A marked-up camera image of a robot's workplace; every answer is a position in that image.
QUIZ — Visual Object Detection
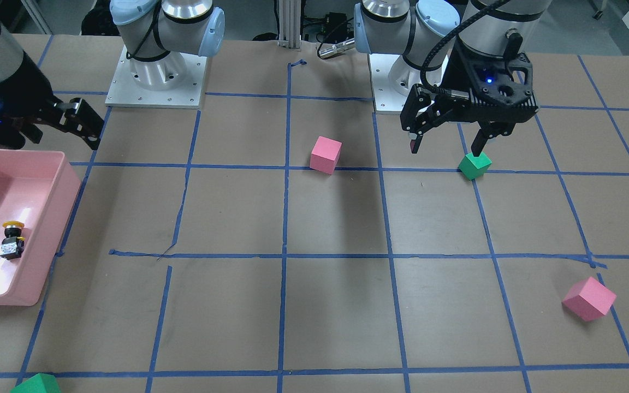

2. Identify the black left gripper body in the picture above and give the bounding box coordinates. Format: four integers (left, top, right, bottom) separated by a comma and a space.
400, 53, 539, 133

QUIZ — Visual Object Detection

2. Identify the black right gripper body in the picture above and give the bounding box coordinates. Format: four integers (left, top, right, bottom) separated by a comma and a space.
0, 82, 63, 150

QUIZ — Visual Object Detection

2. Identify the yellow push button switch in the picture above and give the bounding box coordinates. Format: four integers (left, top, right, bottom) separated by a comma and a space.
0, 221, 25, 260

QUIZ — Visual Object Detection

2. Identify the green foam cube near left arm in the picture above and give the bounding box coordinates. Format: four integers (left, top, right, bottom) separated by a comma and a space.
458, 152, 492, 181

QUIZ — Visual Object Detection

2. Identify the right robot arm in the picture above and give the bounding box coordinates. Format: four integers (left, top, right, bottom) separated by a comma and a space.
0, 1, 225, 150

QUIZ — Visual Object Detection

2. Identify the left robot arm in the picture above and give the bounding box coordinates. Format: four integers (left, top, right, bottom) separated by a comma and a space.
354, 1, 551, 156

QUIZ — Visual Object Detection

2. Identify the pink plastic bin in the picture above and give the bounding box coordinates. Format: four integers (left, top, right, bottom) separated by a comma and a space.
0, 150, 80, 306

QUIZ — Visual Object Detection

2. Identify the pink foam cube centre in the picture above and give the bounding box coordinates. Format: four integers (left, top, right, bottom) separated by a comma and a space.
309, 136, 342, 175

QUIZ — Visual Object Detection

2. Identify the pink foam cube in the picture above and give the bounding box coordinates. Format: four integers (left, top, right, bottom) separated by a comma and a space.
309, 136, 342, 175
562, 277, 617, 322

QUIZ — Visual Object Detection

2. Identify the pink foam cube far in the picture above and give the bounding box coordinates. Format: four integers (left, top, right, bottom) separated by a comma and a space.
562, 277, 617, 322

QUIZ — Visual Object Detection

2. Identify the green foam cube near bin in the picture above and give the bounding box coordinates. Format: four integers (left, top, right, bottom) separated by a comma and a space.
10, 373, 62, 393

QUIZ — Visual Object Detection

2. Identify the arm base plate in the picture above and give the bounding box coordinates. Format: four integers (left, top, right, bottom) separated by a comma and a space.
369, 54, 421, 115
105, 47, 209, 109

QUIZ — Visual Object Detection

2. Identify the aluminium frame post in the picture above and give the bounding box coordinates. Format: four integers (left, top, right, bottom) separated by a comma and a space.
276, 0, 302, 51

